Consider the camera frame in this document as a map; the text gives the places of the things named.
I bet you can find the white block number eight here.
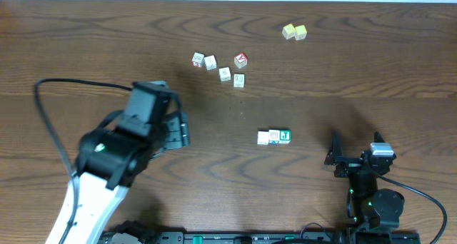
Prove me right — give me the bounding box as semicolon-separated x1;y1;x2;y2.
279;130;291;144

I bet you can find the yellow letter block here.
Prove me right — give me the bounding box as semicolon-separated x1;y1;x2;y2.
268;129;281;144

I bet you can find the white block number four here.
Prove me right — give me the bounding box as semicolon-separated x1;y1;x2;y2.
257;131;269;146

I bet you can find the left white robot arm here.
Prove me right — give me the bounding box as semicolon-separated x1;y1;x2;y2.
46;111;189;243

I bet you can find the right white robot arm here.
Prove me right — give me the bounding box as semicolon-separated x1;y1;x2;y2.
324;132;404;243

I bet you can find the white block red side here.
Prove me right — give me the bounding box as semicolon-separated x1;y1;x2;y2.
191;52;205;68

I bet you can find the white block beside red-sided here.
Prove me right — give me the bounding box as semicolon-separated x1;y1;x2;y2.
204;55;217;71

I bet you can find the red letter A block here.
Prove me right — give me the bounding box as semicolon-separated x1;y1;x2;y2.
234;52;248;68

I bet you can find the yellow block far right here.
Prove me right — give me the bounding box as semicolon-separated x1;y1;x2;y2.
295;25;308;41

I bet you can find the yellow block far left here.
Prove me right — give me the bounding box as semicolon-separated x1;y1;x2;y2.
282;24;296;39

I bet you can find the white block ring symbol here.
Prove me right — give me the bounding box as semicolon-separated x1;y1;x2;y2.
233;74;245;88

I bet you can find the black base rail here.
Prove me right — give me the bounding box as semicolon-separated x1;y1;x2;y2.
96;221;421;244

